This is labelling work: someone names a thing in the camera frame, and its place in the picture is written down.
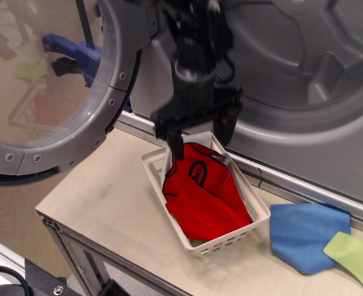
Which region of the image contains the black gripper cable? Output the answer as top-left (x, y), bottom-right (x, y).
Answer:
top-left (215, 52), bottom-right (236, 86)

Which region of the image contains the round glass washer door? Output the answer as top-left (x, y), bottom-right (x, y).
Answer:
top-left (0, 1), bottom-right (157, 187)

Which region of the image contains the green cloth on table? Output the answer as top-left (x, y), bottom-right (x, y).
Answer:
top-left (323, 232), bottom-right (363, 285)

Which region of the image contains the blue bar clamp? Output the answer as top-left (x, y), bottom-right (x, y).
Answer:
top-left (42, 34), bottom-right (102, 88)

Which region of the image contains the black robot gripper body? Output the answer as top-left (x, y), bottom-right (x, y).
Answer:
top-left (152, 60), bottom-right (242, 139)

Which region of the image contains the green cloth in basket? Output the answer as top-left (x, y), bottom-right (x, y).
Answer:
top-left (190, 239), bottom-right (205, 247)

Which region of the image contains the aluminium table frame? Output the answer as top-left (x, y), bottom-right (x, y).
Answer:
top-left (37, 210), bottom-right (189, 295)

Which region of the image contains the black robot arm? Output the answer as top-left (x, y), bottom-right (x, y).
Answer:
top-left (151, 1), bottom-right (242, 160)

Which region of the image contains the blue cloth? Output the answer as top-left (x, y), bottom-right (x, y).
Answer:
top-left (270, 203), bottom-right (351, 274)

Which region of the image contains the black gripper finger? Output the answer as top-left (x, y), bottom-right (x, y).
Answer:
top-left (213, 107), bottom-right (238, 146)
top-left (167, 130), bottom-right (184, 160)

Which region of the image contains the white plastic laundry basket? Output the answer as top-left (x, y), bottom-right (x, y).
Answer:
top-left (141, 134), bottom-right (270, 258)

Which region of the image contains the plain red cloth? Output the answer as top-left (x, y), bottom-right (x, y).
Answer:
top-left (165, 180), bottom-right (252, 241)

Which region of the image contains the red cloth with black trim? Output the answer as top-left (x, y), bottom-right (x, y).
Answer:
top-left (162, 142), bottom-right (235, 201)

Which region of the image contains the black base with cable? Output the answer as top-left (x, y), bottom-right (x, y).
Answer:
top-left (0, 260), bottom-right (79, 296)

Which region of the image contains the grey washing machine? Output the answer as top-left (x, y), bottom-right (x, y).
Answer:
top-left (132, 1), bottom-right (363, 204)

